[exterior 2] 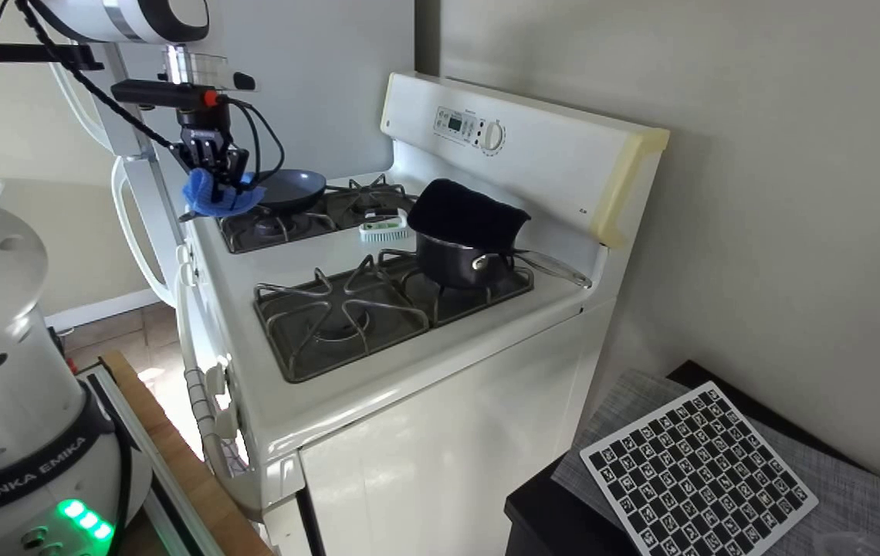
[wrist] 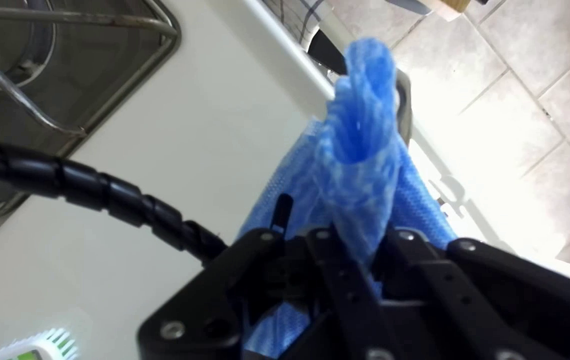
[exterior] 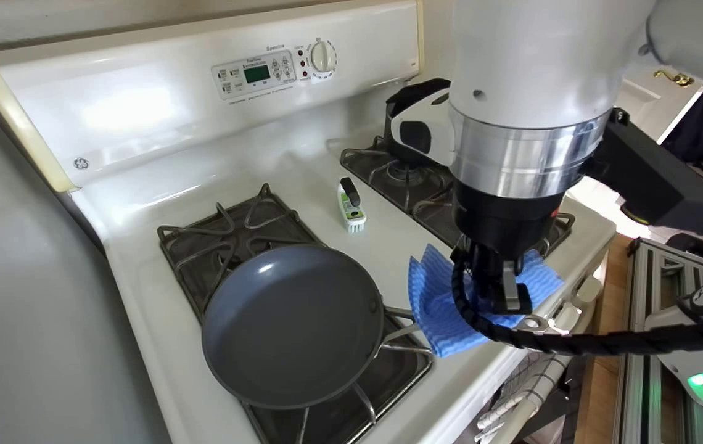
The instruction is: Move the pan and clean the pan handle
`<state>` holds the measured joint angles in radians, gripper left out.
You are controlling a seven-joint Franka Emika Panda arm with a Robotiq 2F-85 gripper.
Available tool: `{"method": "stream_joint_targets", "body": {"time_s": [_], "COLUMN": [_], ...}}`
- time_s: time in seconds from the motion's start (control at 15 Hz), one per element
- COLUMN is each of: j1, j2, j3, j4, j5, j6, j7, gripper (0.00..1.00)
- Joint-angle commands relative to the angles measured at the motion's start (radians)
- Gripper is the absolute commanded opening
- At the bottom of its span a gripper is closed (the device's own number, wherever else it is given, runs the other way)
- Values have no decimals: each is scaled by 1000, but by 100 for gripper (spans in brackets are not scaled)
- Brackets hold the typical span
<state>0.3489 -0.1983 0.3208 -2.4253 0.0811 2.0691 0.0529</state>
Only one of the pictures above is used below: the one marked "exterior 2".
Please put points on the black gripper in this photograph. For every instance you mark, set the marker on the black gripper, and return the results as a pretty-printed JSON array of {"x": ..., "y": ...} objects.
[{"x": 202, "y": 129}]

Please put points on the dark frying pan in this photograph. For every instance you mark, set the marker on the dark frying pan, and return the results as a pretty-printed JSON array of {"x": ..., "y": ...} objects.
[{"x": 294, "y": 191}]

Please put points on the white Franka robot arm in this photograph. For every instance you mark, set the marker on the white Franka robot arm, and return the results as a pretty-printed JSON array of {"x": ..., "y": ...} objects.
[{"x": 8, "y": 411}]

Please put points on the black stove grate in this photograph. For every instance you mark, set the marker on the black stove grate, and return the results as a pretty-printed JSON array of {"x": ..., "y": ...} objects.
[
  {"x": 327, "y": 296},
  {"x": 255, "y": 234}
]

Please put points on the grey white refrigerator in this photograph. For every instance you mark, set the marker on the grey white refrigerator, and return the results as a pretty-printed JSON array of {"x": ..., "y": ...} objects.
[{"x": 335, "y": 104}]

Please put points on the small white green sponge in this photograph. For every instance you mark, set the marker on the small white green sponge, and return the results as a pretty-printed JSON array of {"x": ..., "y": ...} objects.
[{"x": 380, "y": 230}]

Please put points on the black pole with orange tape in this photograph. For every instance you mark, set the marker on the black pole with orange tape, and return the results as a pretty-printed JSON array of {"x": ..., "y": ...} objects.
[{"x": 8, "y": 51}]

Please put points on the black cloth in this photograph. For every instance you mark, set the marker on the black cloth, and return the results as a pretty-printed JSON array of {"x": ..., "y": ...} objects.
[{"x": 463, "y": 214}]

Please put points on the black saucepan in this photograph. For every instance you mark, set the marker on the black saucepan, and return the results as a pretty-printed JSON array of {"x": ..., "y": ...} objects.
[{"x": 450, "y": 267}]

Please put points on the light dish towel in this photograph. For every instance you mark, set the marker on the light dish towel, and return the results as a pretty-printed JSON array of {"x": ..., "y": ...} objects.
[{"x": 217, "y": 422}]

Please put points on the wooden board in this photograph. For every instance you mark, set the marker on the wooden board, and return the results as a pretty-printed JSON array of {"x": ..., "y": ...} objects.
[{"x": 185, "y": 473}]

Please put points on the white gas stove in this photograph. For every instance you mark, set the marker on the white gas stove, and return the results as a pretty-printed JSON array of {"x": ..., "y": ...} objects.
[{"x": 438, "y": 452}]

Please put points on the black side table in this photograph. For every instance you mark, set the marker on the black side table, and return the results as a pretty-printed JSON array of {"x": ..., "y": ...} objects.
[{"x": 541, "y": 521}]

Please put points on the black white calibration checkerboard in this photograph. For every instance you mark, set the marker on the black white calibration checkerboard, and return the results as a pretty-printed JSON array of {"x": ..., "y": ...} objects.
[{"x": 696, "y": 479}]

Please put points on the grey mat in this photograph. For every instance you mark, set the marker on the grey mat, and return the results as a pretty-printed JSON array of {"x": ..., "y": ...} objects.
[{"x": 859, "y": 515}]

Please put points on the aluminium frame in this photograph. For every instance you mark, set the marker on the aluminium frame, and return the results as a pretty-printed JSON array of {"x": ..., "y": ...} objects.
[{"x": 145, "y": 468}]

